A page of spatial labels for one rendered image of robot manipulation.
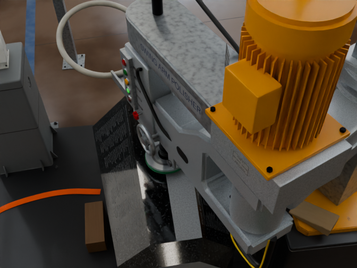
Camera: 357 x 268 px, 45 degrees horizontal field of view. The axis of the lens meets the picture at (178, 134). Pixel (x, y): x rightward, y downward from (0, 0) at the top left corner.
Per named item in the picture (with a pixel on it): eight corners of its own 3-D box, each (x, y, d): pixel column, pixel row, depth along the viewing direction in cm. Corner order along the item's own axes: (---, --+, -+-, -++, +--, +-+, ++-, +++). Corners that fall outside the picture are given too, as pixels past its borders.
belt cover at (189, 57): (337, 182, 126) (354, 145, 114) (270, 223, 118) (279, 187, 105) (170, 23, 181) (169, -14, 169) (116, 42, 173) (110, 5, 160)
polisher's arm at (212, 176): (287, 244, 165) (315, 166, 128) (238, 275, 157) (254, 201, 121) (185, 124, 207) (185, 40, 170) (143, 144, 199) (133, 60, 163)
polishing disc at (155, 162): (150, 175, 211) (150, 174, 210) (142, 143, 225) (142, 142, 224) (192, 167, 214) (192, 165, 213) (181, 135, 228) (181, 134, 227)
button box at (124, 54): (140, 108, 191) (134, 57, 170) (134, 110, 190) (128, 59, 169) (132, 98, 195) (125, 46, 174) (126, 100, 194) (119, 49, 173)
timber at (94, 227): (87, 212, 294) (84, 202, 285) (105, 210, 295) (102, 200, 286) (88, 253, 274) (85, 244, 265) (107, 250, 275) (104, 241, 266)
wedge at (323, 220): (337, 221, 200) (340, 215, 197) (327, 236, 195) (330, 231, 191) (298, 199, 209) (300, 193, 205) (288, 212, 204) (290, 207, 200)
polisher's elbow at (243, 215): (253, 179, 162) (260, 146, 148) (294, 213, 152) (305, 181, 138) (217, 209, 154) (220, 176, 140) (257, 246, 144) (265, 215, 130)
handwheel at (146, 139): (172, 154, 187) (171, 131, 176) (152, 164, 183) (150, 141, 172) (155, 132, 195) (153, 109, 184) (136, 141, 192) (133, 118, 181)
